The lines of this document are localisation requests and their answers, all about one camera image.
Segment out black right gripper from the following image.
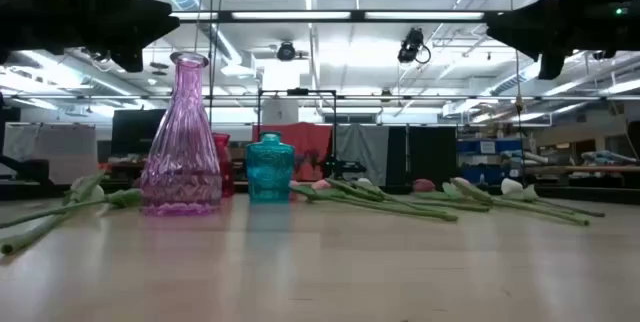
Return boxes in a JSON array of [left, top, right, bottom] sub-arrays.
[[485, 0, 596, 81]]

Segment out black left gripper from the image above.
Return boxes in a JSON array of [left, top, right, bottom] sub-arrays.
[[64, 0, 180, 74]]

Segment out white artificial tulip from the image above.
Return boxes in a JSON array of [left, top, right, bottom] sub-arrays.
[[501, 177, 606, 218], [327, 176, 436, 208], [0, 171, 109, 257]]

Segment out artificial tulip stems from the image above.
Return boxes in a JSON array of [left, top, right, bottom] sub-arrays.
[[442, 176, 591, 227]]

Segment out tall purple glass vase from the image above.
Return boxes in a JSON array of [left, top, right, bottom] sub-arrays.
[[139, 51, 224, 217]]

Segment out red glass vase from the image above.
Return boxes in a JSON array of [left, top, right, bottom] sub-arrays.
[[212, 132, 236, 198]]

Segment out teal glass vase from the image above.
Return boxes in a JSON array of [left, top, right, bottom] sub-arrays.
[[244, 131, 296, 203]]

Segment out blue bin shelf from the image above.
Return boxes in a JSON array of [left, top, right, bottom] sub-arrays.
[[456, 137, 525, 184]]

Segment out white cloth board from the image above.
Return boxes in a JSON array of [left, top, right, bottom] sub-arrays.
[[2, 122, 98, 184]]

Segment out wooden workbench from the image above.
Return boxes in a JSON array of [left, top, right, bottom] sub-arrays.
[[523, 163, 640, 175]]

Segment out black curtain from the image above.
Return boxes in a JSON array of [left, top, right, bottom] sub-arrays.
[[387, 125, 459, 188]]

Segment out black overhead light bar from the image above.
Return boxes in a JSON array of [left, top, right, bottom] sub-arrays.
[[169, 9, 501, 24]]

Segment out red cloth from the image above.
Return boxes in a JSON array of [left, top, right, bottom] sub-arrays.
[[252, 121, 334, 182]]

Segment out grey cloth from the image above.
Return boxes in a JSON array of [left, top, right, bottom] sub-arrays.
[[333, 124, 390, 187]]

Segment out black camera with cable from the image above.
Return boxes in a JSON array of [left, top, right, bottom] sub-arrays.
[[397, 26, 432, 66]]

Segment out round black overhead camera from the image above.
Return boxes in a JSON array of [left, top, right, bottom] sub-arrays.
[[276, 40, 297, 62]]

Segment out black metal stand frame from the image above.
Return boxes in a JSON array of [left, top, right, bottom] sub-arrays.
[[256, 88, 369, 179]]

